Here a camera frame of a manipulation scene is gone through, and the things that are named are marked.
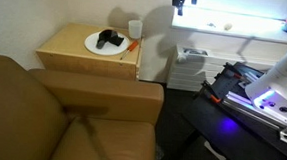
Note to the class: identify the black crumpled cloth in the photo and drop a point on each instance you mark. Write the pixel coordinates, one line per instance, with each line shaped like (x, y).
(107, 37)

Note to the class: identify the light wooden nightstand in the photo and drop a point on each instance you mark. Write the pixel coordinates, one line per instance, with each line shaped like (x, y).
(67, 40)

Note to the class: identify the white round plate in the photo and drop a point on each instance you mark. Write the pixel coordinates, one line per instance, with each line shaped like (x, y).
(113, 50)

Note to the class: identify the white plastic cup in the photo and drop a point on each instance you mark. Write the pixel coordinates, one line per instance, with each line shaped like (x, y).
(135, 30)

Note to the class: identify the aluminium profile rail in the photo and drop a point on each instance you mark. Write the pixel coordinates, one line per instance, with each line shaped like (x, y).
(248, 111)

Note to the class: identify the small beige object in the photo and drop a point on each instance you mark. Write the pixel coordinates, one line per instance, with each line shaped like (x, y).
(228, 26)

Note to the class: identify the white windowsill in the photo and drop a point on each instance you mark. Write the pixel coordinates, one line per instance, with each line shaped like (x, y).
(200, 28)

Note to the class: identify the small dark object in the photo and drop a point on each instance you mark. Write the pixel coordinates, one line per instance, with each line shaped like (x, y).
(211, 25)

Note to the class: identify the black robot table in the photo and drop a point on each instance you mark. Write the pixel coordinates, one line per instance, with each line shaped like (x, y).
(233, 142)

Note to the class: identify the black mounting board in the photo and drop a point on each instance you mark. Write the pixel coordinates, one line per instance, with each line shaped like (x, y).
(228, 85)

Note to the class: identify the silver metal corner bracket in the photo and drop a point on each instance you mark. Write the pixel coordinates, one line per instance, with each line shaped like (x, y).
(286, 136)

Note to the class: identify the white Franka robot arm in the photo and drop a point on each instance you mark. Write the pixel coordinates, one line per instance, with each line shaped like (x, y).
(284, 77)

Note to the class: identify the black orange clamp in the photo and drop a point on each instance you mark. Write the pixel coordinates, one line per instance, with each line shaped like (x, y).
(234, 71)
(212, 94)

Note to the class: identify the brown leather armchair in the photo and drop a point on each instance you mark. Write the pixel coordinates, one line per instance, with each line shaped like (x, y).
(31, 116)

